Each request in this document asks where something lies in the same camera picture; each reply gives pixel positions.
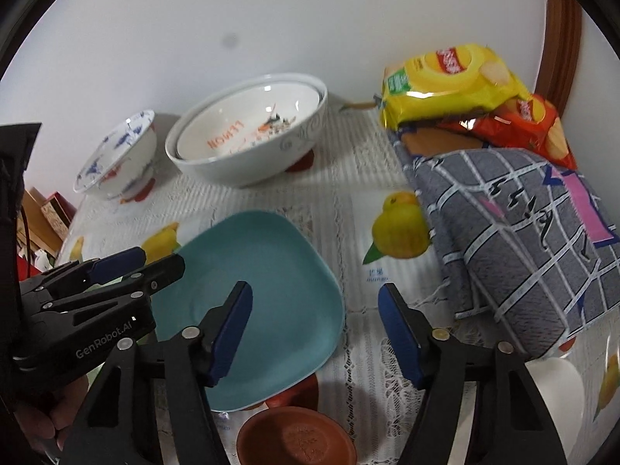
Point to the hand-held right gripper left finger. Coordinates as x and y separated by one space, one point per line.
231 334

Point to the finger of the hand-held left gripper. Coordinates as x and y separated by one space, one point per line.
118 264
164 271

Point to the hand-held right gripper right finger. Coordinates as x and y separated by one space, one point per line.
401 336

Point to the brown clay saucer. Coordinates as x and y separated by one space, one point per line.
295 441

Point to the plain white bowl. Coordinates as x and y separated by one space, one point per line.
557 382

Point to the person's left hand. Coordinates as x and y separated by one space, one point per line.
51 414

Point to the brown cardboard box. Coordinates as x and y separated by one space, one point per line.
48 218

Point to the red bag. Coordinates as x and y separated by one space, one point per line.
26 269

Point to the blue floral bowl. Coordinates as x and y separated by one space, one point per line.
131 164

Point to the grey checked cloth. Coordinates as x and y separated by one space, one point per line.
508 252

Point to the white bowl with orange print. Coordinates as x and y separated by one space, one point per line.
218 126

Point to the fruit printed tablecloth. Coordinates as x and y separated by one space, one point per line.
339 193

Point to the large grey-patterned white bowl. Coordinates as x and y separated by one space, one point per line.
290 155

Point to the brown snack packet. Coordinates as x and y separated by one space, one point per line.
426 141

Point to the wooden spoon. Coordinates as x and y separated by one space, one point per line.
361 104

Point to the orange chips bag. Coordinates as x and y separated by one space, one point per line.
533 126

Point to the yellow chips bag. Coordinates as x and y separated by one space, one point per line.
450 92

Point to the wooden door frame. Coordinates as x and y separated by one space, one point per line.
562 34

